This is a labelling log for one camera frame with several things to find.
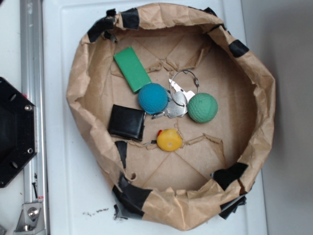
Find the blue foam ball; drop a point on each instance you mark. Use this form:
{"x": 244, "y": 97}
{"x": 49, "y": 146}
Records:
{"x": 153, "y": 98}

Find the green foam ball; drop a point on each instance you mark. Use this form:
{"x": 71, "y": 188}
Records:
{"x": 202, "y": 107}

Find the yellow rubber duck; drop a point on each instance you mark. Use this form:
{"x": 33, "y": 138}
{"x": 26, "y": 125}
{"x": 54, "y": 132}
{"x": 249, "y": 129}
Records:
{"x": 168, "y": 140}

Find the black leather wallet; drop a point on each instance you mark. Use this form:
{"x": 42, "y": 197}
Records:
{"x": 127, "y": 123}

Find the green rectangular block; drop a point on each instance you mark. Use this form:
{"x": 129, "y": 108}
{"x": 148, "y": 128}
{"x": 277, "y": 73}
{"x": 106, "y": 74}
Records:
{"x": 132, "y": 69}

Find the brown paper bag bin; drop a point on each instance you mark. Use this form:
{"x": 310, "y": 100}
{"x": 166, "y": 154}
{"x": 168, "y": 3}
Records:
{"x": 219, "y": 160}

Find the silver keys on ring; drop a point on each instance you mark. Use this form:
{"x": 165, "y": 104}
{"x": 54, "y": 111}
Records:
{"x": 178, "y": 98}

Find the aluminium extrusion rail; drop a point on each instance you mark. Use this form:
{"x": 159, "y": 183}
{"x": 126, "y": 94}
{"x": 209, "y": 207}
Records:
{"x": 32, "y": 65}

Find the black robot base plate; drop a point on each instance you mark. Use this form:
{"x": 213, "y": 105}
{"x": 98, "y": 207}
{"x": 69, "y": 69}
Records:
{"x": 17, "y": 132}

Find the metal corner bracket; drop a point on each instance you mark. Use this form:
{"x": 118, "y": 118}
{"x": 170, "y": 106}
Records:
{"x": 31, "y": 220}

